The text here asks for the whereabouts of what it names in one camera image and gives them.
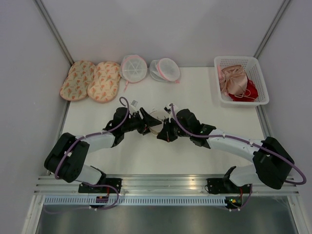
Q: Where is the white slotted cable duct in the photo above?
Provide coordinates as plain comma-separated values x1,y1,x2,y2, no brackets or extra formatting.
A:
44,195,226,206

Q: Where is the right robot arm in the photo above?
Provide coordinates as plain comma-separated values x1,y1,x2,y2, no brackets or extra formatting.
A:
157,107,294,193

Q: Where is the right aluminium corner post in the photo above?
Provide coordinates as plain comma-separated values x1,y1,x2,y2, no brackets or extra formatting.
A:
254,0,292,59

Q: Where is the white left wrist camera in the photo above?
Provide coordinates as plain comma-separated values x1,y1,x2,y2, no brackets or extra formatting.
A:
130,100,138,112

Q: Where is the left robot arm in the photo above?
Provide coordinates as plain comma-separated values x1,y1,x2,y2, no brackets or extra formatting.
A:
44,107,162,194

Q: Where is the floral bra pad left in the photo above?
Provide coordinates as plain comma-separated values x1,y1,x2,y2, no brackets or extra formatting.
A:
59,60,96,101

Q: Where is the left aluminium corner post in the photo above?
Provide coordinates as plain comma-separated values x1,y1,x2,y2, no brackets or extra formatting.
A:
33,0,74,65

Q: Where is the pink trimmed mesh bag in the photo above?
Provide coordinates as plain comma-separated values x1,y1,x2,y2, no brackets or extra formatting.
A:
149,58,181,83
119,55,148,92

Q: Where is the floral bra pad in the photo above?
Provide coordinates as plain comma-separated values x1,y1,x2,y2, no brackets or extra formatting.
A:
87,61,121,103
59,60,96,101

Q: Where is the red bra in basket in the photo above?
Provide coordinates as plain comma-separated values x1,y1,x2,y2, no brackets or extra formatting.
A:
229,79,258,102

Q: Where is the aluminium corner post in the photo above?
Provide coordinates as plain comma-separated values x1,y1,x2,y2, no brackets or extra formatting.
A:
33,0,74,65
254,0,292,59

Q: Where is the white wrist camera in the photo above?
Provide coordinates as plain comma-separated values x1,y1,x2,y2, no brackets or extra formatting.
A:
130,100,138,112
164,103,176,114

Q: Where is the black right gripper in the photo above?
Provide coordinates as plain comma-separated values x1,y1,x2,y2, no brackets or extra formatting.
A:
157,117,192,142

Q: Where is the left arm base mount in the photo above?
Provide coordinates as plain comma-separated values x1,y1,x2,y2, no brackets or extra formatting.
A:
78,178,122,194

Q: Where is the floral bra pad right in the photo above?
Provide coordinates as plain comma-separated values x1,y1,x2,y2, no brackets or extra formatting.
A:
87,61,121,103

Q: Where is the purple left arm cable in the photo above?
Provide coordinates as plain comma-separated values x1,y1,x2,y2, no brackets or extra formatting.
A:
43,97,130,215

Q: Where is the pink trimmed mesh bag right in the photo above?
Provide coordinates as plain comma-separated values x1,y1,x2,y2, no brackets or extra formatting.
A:
149,58,181,83

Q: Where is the pink satin bra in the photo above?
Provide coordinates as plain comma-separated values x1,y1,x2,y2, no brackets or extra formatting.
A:
217,65,248,95

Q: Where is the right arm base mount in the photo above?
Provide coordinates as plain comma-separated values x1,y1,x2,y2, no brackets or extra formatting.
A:
206,178,251,195

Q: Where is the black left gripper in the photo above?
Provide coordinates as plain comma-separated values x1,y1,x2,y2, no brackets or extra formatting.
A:
122,108,162,136

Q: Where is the cream mesh laundry bag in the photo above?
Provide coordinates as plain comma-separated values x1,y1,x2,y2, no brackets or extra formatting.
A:
146,108,171,136

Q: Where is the pink trimmed mesh bag left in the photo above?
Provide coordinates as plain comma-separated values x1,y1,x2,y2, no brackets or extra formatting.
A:
119,55,148,92

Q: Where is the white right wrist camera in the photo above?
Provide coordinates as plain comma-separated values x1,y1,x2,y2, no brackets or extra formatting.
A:
164,103,176,114

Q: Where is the white plastic basket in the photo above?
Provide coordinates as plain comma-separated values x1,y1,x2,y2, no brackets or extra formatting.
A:
214,56,269,107

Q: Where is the aluminium front rail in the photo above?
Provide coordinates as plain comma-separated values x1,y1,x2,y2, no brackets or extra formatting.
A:
34,174,300,195

